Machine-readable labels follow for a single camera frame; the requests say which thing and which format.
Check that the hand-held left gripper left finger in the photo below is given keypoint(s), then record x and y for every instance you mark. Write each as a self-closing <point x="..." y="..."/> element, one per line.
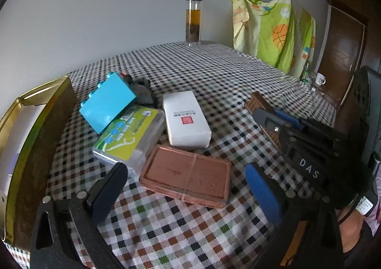
<point x="102" y="190"/>

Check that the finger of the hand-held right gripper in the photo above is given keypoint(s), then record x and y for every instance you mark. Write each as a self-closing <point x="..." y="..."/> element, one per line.
<point x="266" y="120"/>
<point x="285" y="117"/>

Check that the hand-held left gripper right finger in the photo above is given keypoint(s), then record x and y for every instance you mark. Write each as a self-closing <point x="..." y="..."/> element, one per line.
<point x="263" y="193"/>

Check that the brown wooden block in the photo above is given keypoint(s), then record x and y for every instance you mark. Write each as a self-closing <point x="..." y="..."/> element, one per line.
<point x="256" y="101"/>

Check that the green label floss pick box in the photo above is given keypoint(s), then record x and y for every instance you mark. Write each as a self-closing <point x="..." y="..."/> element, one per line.
<point x="128" y="135"/>

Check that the gold tin box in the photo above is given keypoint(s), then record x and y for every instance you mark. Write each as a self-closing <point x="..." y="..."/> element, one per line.
<point x="44" y="138"/>

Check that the pink-brown box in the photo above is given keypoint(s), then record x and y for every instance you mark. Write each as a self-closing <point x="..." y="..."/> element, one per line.
<point x="187" y="174"/>

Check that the white cardboard box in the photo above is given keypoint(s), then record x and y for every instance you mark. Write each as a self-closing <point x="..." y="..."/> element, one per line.
<point x="184" y="119"/>

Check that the blue building block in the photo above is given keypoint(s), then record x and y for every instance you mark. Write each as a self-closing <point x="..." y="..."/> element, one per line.
<point x="107" y="104"/>

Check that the person's right forearm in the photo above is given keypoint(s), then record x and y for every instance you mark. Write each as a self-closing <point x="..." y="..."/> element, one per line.
<point x="351" y="230"/>

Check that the white mug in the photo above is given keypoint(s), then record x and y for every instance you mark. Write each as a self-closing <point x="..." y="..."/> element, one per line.
<point x="321" y="79"/>

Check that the checkered tablecloth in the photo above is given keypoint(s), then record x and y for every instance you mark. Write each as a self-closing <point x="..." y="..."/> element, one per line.
<point x="208" y="78"/>

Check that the green printed blanket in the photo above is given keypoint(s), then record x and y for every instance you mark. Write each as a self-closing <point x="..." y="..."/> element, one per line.
<point x="268" y="34"/>

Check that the brown wooden door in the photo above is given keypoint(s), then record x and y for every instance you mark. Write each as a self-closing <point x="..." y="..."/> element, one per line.
<point x="342" y="49"/>

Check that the grey crumpled object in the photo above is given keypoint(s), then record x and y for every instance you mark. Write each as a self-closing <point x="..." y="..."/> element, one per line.
<point x="144" y="92"/>

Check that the glass tea bottle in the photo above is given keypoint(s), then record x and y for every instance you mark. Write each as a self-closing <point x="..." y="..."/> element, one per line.
<point x="193" y="22"/>

